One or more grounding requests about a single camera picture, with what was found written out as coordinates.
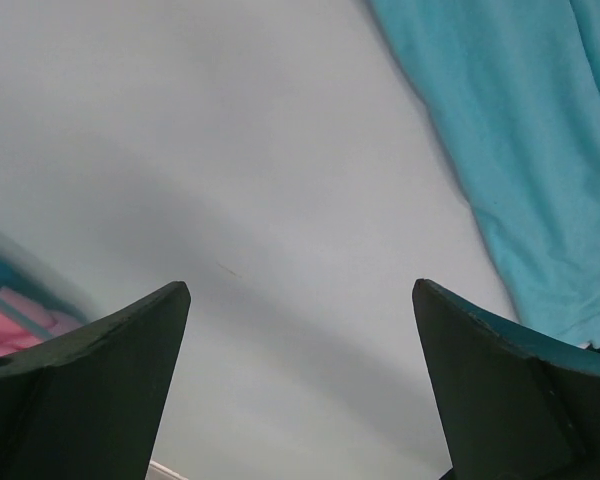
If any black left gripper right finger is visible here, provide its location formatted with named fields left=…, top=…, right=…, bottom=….
left=412, top=279, right=600, bottom=480

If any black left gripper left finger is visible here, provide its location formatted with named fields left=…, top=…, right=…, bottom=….
left=0, top=281, right=190, bottom=480

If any teal t-shirt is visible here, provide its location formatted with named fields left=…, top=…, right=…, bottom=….
left=370, top=1, right=600, bottom=347

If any pink t-shirt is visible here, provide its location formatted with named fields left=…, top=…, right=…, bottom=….
left=0, top=287, right=85, bottom=357

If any grey-blue plastic basket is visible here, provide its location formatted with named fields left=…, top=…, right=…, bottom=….
left=0, top=232, right=93, bottom=326

